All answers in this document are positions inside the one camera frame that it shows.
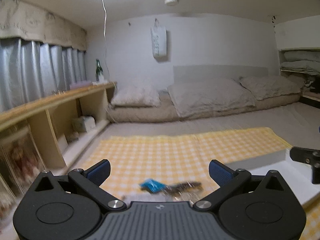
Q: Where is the grey fabric pouch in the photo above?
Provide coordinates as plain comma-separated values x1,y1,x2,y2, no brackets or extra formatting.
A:
121,192,198,205

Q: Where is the dark cord necklace bag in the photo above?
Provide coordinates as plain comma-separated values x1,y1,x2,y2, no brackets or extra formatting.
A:
162,181,203,197

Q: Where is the blue snack packet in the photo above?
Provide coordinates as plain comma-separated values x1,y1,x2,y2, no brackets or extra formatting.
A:
140,179,166,194

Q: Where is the white shallow box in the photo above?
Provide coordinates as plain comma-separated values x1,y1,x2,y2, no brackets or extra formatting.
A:
225,149,319,207

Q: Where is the white tissue box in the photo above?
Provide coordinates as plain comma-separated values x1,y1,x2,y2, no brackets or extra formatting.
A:
71,116,95,132

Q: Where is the yellow checkered blanket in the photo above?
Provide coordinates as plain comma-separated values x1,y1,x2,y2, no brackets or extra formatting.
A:
75,126,320,240

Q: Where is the wooden long shelf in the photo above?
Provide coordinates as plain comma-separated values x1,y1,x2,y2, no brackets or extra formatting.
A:
0,80,118,193

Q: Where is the framed picture on shelf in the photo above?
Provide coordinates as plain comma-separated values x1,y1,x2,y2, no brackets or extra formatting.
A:
1,125,46,199

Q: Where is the beige folded mattress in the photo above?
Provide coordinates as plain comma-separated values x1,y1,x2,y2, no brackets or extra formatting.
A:
107,93,300,123

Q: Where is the right grey pillow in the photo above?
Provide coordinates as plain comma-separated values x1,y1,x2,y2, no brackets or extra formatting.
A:
239,76,301,101

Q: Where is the grey folded quilt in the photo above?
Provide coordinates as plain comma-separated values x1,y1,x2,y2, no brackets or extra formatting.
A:
168,78,255,118

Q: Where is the left fluffy pillow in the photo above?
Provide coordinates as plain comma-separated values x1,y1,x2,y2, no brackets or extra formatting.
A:
111,85,161,107

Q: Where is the folded bedding stack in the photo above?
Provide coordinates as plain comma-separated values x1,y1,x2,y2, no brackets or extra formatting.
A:
280,50,319,75

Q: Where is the green glass bottle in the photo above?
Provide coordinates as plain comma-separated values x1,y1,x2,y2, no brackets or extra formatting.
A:
95,59,104,82

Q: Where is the right side shelf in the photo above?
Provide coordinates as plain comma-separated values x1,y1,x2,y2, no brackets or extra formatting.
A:
274,15,319,108

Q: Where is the grey curtain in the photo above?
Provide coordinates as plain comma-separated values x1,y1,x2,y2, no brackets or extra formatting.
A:
1,38,86,112

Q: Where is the white hanging tote bag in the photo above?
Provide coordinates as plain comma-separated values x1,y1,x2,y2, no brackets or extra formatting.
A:
150,19,167,59

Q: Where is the beige curtain valance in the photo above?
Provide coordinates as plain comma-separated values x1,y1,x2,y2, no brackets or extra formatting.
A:
1,0,87,51

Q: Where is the ceiling smoke detector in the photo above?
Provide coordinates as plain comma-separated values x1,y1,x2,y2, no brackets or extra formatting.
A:
164,0,179,6

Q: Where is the white hanging cable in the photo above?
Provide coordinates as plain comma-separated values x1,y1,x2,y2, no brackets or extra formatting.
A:
101,0,111,82

